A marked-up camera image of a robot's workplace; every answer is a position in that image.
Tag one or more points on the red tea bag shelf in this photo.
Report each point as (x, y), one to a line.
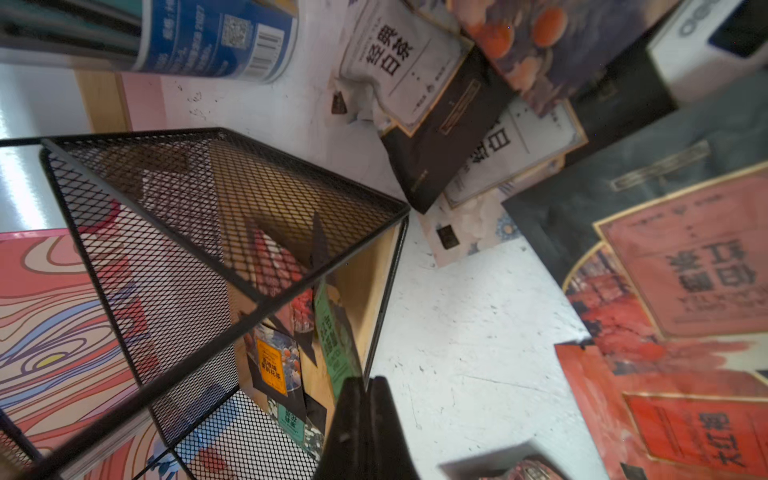
(686, 425)
(276, 269)

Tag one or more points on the white patterned tea bag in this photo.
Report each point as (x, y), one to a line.
(431, 93)

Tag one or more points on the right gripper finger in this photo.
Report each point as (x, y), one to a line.
(366, 440)

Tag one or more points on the black wire two-tier shelf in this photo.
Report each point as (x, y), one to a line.
(122, 324)

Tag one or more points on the blue lid pen jar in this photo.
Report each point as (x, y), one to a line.
(245, 40)

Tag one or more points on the orange tea bag lower shelf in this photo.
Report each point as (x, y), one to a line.
(274, 364)

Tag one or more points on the dark orange label tea bag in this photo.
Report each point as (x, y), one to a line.
(546, 50)

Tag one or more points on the green tea bag lower shelf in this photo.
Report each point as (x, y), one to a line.
(336, 337)

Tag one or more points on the white calculator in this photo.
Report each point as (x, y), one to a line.
(706, 45)

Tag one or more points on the red black tea bag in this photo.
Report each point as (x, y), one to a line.
(521, 461)

